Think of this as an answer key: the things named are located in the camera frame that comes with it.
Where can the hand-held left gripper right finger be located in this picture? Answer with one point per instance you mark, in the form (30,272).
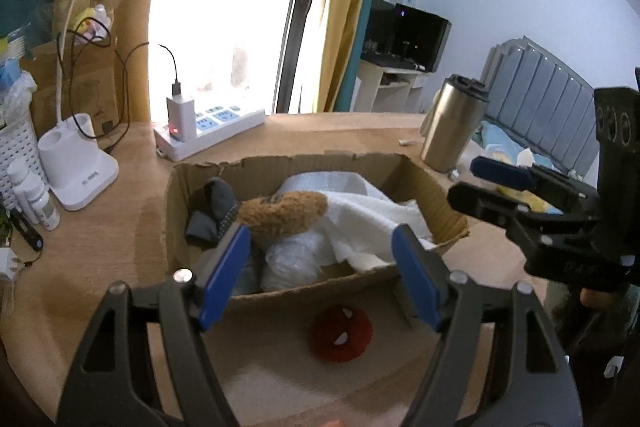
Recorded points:
(417,279)

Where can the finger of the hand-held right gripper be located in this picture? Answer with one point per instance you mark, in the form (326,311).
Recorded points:
(500,170)
(480,202)

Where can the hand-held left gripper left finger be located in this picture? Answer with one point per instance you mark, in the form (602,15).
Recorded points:
(225,277)

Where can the grey socks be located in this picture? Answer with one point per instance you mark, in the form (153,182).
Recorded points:
(212,212)

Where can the white cloth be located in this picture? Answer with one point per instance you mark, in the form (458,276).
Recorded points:
(370,222)

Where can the clear plastic bag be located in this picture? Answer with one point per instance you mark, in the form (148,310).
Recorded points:
(300,262)

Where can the brown cardboard box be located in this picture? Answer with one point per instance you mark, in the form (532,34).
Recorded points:
(300,294)

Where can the brown plush toy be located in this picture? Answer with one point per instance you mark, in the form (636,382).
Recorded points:
(280,212)

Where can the red plush ball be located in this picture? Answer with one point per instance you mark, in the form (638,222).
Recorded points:
(342,332)

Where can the person's right hand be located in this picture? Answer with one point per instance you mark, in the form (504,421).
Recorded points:
(595,298)

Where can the blue printed blanket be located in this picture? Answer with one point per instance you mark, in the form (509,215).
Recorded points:
(497,139)

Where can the stainless steel tumbler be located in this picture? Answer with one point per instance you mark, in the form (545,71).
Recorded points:
(450,127)

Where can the grey padded headboard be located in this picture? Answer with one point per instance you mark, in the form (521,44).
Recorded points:
(545,102)

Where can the white computer desk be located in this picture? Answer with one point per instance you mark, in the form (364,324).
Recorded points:
(385,87)

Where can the white power strip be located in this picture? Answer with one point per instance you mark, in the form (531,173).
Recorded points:
(220,127)

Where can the white charger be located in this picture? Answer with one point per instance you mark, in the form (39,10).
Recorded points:
(179,117)

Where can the black computer monitor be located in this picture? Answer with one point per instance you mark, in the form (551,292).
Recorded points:
(382,29)

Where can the white desk lamp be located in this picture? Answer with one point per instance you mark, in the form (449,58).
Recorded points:
(75,167)

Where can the white pill bottle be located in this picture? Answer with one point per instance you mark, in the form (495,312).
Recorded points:
(20,182)
(44,207)

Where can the black flashlight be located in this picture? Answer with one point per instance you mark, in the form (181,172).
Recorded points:
(27,229)

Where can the white plug adapter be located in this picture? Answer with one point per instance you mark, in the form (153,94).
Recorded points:
(9,264)

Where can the narrow yellow curtain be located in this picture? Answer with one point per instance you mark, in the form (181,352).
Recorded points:
(345,7)

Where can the tall brown carton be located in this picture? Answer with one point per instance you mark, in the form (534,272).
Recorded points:
(95,82)

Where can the white perforated basket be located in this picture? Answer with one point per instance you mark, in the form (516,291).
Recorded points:
(20,147)

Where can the wide yellow curtain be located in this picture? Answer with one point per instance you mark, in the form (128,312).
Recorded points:
(127,47)

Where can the bag of yellow toys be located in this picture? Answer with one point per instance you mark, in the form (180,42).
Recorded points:
(95,22)

